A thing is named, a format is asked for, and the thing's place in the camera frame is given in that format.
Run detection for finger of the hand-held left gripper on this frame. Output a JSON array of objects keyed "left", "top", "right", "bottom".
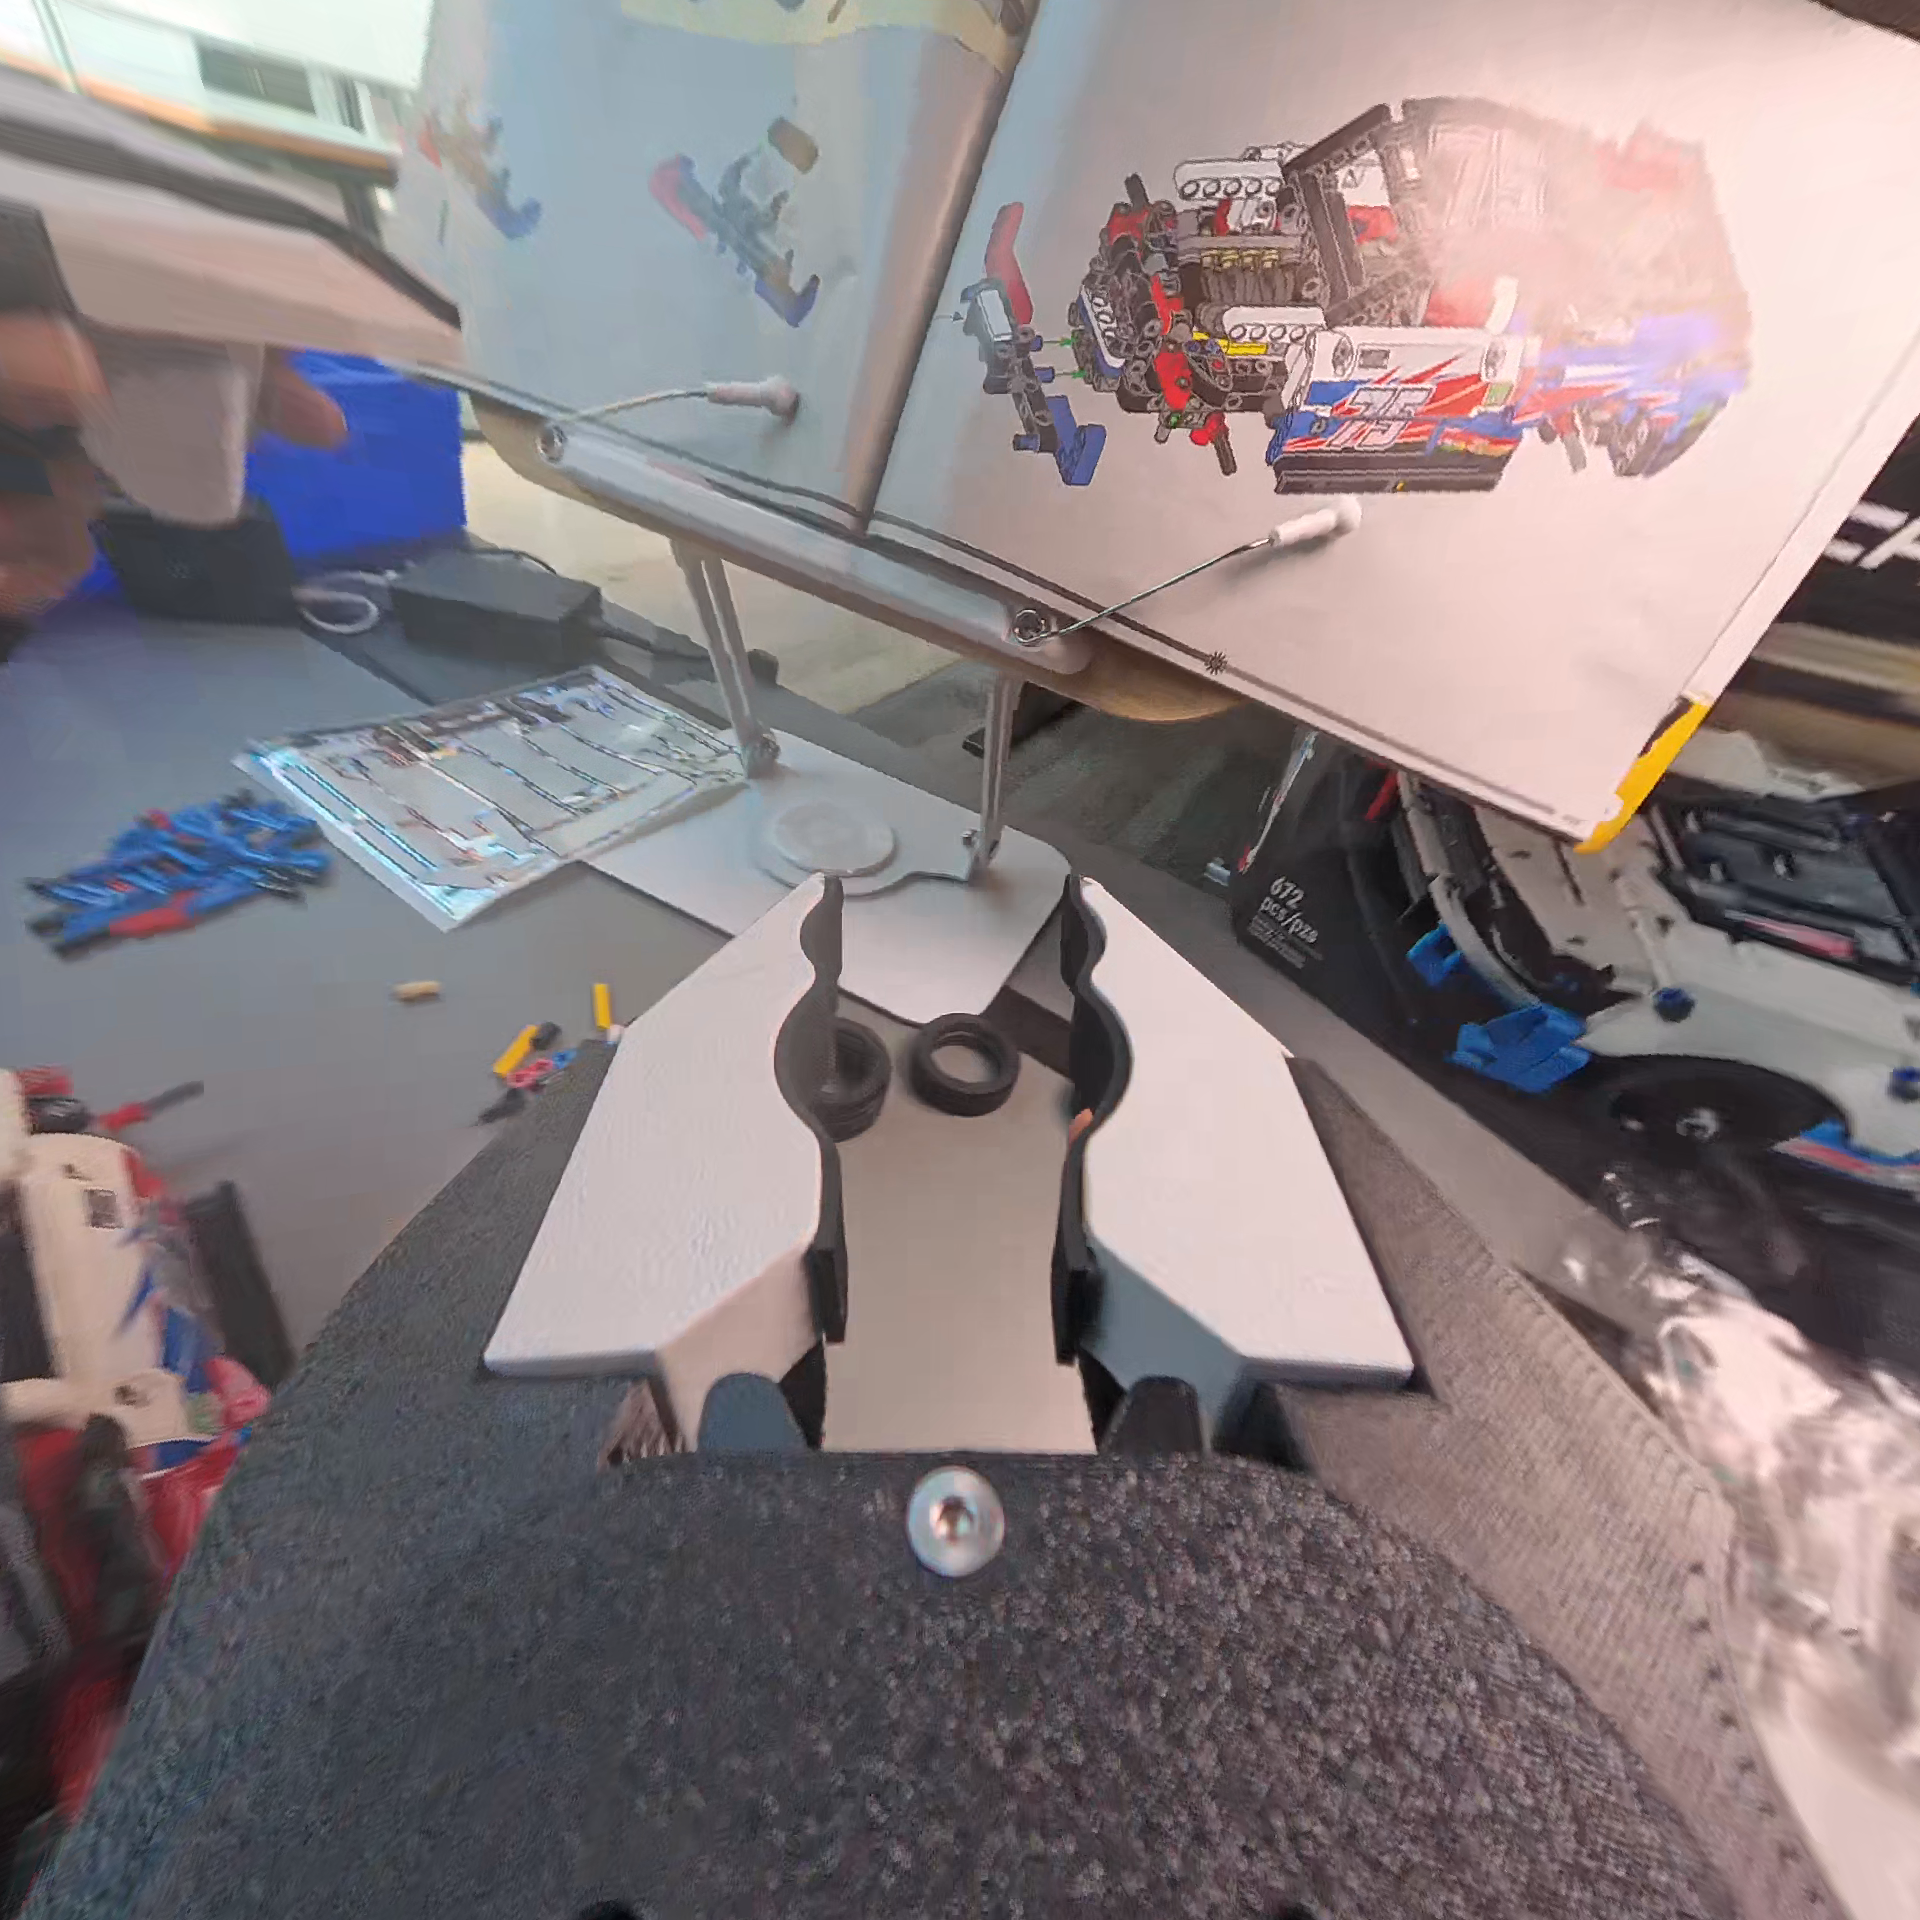
[{"left": 0, "top": 66, "right": 462, "bottom": 370}]

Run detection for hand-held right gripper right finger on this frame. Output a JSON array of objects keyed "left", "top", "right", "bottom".
[{"left": 1053, "top": 874, "right": 1416, "bottom": 1455}]

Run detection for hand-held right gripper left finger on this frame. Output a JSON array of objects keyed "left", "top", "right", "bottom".
[{"left": 483, "top": 874, "right": 850, "bottom": 1455}]

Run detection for partly built toy race car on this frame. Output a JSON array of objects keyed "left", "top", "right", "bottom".
[{"left": 0, "top": 1064, "right": 295, "bottom": 1845}]

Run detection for grey desk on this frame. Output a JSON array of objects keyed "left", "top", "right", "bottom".
[{"left": 0, "top": 593, "right": 1757, "bottom": 1516}]

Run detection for person's left hand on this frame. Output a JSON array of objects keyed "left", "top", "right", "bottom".
[{"left": 0, "top": 312, "right": 349, "bottom": 623}]

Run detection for black case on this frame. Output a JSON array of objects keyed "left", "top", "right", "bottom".
[{"left": 89, "top": 502, "right": 305, "bottom": 623}]

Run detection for pile of mixed small pieces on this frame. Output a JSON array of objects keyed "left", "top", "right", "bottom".
[{"left": 478, "top": 981, "right": 627, "bottom": 1129}]

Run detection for blue plastic bin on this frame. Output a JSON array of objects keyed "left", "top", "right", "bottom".
[{"left": 83, "top": 350, "right": 468, "bottom": 602}]

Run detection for black toy tyre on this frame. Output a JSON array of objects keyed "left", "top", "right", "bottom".
[
  {"left": 810, "top": 1020, "right": 893, "bottom": 1143},
  {"left": 910, "top": 1015, "right": 1024, "bottom": 1117}
]

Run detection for black power adapter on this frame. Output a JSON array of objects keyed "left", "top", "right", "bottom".
[{"left": 390, "top": 546, "right": 604, "bottom": 661}]

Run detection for pile of blue red pins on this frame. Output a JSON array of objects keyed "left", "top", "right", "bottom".
[{"left": 24, "top": 797, "right": 335, "bottom": 953}]

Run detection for shiny sticker sheet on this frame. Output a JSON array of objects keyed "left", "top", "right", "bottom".
[{"left": 237, "top": 666, "right": 754, "bottom": 930}]

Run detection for black toy car box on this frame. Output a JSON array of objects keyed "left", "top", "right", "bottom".
[{"left": 1232, "top": 426, "right": 1920, "bottom": 1201}]

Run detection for silver book stand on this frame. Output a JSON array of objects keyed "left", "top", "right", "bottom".
[{"left": 459, "top": 367, "right": 1368, "bottom": 1037}]

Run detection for open instruction booklet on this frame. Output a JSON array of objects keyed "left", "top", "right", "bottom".
[{"left": 393, "top": 0, "right": 1920, "bottom": 842}]

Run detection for clear plastic bag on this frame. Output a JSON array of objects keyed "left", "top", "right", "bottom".
[{"left": 1559, "top": 1170, "right": 1920, "bottom": 1920}]

